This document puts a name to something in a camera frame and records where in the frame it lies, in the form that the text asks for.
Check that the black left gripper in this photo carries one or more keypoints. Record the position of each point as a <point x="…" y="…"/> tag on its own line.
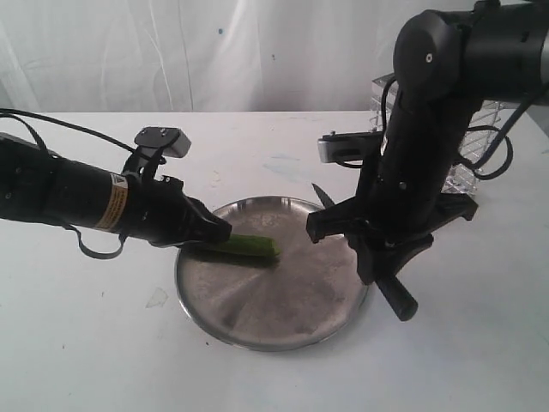
<point x="159" y="212"/>

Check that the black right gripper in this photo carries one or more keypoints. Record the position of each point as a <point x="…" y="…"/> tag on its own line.
<point x="348" y="217"/>

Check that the green cucumber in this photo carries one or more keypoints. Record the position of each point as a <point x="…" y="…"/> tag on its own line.
<point x="239" y="246"/>

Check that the black knife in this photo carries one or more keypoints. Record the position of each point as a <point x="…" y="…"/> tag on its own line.
<point x="379" y="263"/>

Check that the round steel plate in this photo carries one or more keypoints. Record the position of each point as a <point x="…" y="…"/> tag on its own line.
<point x="301" y="297"/>

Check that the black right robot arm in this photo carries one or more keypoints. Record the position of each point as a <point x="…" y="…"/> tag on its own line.
<point x="445" y="66"/>

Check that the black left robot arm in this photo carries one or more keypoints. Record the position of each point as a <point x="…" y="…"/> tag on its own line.
<point x="40" y="186"/>

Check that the white backdrop curtain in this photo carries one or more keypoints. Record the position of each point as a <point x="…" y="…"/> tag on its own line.
<point x="199" y="56"/>

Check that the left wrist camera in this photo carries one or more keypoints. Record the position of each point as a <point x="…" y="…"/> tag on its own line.
<point x="173" y="141"/>

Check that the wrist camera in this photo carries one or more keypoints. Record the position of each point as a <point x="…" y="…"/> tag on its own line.
<point x="346" y="147"/>
<point x="173" y="141"/>

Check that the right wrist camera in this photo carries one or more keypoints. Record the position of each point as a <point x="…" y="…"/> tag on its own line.
<point x="346" y="147"/>

